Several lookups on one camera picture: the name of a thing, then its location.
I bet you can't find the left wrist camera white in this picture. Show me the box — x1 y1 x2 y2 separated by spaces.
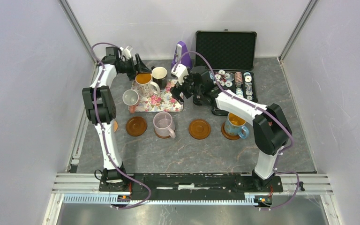
120 45 133 60

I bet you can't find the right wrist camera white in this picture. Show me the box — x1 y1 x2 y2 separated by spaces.
171 64 189 85

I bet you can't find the blue mug orange inside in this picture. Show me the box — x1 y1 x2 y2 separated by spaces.
225 113 250 139

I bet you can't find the purple metronome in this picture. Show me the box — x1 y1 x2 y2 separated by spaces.
171 41 193 69

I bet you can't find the salmon mug white inside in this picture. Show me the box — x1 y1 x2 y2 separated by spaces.
122 89 140 113

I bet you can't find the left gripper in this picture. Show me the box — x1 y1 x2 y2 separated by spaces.
119 54 152 81

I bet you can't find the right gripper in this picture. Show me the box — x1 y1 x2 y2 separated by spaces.
170 70 203 105

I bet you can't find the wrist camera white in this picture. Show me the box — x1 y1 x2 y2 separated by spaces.
120 45 133 60
171 64 189 85

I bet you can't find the wooden coaster one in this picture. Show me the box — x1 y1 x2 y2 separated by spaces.
126 116 148 136

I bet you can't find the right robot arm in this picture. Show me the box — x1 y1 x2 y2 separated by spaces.
170 64 294 191

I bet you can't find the woven rattan coaster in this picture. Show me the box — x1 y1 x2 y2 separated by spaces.
113 120 119 132

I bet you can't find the wooden coaster four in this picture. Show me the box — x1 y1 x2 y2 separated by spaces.
188 119 211 140

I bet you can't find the wooden coaster three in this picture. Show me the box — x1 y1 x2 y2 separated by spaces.
153 130 171 139

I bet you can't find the black mug white inside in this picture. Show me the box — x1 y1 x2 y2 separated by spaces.
151 67 168 90

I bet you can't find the black poker chip case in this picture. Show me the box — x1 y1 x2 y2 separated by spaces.
191 30 258 116

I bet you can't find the white mug orange inside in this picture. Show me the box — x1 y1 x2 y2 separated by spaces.
135 73 160 98

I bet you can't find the lilac mug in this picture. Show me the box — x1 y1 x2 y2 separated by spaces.
153 112 176 139

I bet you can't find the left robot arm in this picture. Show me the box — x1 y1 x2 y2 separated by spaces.
82 44 150 191

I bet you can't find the wooden coaster two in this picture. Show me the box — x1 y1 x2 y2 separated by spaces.
221 123 240 141

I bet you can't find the floral tray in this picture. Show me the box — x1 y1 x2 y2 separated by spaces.
135 79 184 112

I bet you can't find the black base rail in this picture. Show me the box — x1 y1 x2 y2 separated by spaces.
99 173 284 201

